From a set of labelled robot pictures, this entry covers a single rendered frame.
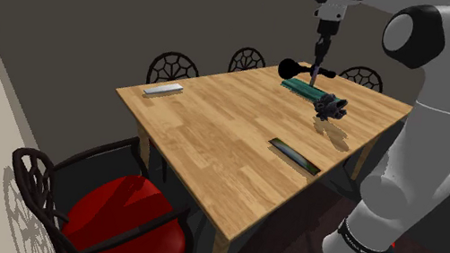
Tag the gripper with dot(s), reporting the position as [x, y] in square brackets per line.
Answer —
[326, 29]

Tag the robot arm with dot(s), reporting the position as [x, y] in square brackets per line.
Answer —
[449, 131]

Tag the black dumbbell-shaped object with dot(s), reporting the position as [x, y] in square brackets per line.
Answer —
[289, 68]

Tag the green book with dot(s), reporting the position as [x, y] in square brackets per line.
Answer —
[301, 88]

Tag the black lattice-back chair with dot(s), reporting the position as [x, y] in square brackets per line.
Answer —
[246, 60]
[362, 78]
[173, 68]

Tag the dark flat tablet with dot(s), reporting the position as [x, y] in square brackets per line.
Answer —
[294, 155]

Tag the wooden dining table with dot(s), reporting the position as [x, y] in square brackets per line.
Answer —
[214, 142]

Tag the grey flat remote control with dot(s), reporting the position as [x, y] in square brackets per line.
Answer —
[163, 89]

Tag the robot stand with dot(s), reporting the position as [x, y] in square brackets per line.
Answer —
[300, 247]

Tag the black chair with red seat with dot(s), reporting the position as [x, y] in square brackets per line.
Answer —
[128, 218]

